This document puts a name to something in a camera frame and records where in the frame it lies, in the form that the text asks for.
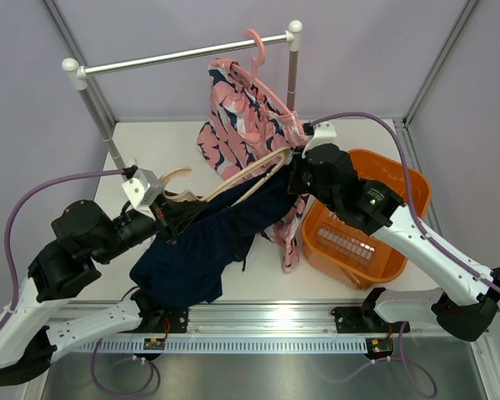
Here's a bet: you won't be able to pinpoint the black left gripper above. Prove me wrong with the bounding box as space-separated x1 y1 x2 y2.
90 188 208 266

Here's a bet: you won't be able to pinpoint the beige wooden hanger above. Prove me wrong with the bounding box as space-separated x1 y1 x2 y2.
158 147 292 205

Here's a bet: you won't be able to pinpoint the navy blue shorts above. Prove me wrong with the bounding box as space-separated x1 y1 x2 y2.
129 167 297 308

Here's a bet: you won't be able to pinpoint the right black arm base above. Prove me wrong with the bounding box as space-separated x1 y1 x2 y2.
330 306 388 333

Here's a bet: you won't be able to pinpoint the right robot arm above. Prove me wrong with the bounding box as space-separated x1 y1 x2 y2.
290 143 500 342

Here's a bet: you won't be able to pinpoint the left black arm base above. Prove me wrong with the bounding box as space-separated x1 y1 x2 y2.
143 308 189 334

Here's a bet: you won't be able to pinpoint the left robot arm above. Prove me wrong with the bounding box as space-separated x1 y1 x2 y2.
0 194 207 387

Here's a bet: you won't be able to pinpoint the pink shark print shorts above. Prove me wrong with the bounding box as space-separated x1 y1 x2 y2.
196 57 312 275

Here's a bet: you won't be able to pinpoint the pink plastic hanger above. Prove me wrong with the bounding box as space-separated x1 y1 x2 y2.
228 27 305 138

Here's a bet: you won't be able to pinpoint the orange plastic basket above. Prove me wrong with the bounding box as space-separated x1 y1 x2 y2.
301 149 431 290

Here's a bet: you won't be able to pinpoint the white clothes rack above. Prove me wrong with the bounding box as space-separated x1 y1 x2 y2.
61 20 303 168

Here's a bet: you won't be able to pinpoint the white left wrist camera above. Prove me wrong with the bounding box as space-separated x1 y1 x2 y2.
122 165 163 218

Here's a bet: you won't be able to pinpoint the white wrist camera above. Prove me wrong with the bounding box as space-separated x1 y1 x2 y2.
122 165 163 218
302 122 337 158

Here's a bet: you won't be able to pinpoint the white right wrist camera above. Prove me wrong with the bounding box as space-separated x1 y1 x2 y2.
302 122 337 158

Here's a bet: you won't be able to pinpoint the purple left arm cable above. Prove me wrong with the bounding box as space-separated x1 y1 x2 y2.
0 168 130 347

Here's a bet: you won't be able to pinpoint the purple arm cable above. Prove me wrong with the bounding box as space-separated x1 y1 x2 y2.
0 168 130 347
310 111 500 313

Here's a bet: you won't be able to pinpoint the aluminium rail with cable duct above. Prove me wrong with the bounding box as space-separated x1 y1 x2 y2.
37 300 491 355

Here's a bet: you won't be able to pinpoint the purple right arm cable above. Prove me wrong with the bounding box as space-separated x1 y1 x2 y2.
310 111 500 313

